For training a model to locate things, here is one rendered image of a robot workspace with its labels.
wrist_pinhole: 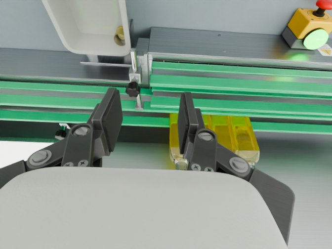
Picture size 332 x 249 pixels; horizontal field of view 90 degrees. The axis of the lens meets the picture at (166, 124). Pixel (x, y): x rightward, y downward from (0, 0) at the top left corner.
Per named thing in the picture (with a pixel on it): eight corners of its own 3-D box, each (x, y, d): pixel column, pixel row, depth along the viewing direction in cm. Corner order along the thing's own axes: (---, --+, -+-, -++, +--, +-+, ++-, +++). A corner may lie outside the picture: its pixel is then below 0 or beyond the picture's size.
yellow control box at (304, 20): (279, 34, 48) (290, 49, 44) (298, 4, 42) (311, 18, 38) (303, 35, 49) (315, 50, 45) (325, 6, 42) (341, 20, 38)
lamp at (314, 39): (298, 44, 43) (303, 51, 42) (311, 26, 40) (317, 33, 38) (314, 45, 43) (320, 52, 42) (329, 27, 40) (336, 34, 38)
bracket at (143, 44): (139, 67, 51) (136, 83, 47) (136, 37, 43) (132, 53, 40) (150, 68, 51) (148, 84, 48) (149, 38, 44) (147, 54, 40)
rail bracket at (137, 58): (137, 88, 49) (131, 123, 42) (129, 29, 35) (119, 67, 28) (147, 88, 49) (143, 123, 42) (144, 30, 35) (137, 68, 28)
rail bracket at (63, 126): (74, 113, 61) (61, 145, 54) (66, 100, 56) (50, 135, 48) (85, 113, 61) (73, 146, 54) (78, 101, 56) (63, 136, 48)
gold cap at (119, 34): (115, 30, 42) (118, 22, 45) (112, 42, 45) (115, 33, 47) (129, 37, 44) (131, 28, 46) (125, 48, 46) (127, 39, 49)
